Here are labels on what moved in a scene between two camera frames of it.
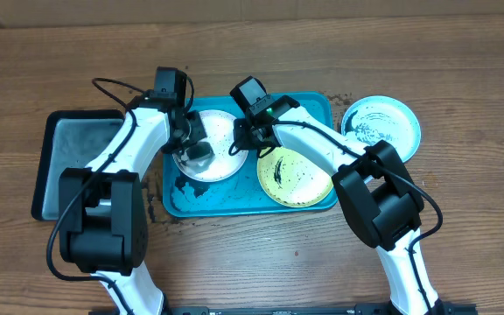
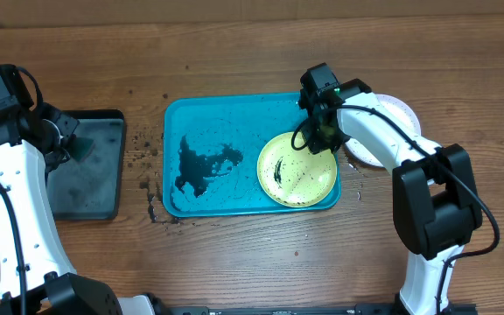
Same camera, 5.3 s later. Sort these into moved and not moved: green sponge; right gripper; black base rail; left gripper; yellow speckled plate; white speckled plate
Moved: right gripper; green sponge; left gripper; white speckled plate
Not moved: black base rail; yellow speckled plate
